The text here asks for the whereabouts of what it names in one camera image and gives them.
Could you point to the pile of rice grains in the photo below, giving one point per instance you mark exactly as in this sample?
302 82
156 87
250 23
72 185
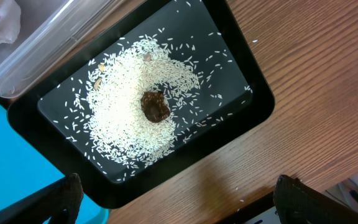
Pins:
98 108

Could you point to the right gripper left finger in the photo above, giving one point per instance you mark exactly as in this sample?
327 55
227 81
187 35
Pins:
58 202

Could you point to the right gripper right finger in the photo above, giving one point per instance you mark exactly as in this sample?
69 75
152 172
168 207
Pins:
297 203

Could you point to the black tray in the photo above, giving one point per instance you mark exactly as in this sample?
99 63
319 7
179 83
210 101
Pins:
238 100

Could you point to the clear plastic bin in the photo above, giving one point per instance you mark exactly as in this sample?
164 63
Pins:
49 30

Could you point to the teal serving tray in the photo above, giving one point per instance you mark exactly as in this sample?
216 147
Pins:
24 171

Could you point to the brown food scrap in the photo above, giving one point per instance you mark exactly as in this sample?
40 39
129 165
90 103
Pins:
154 107

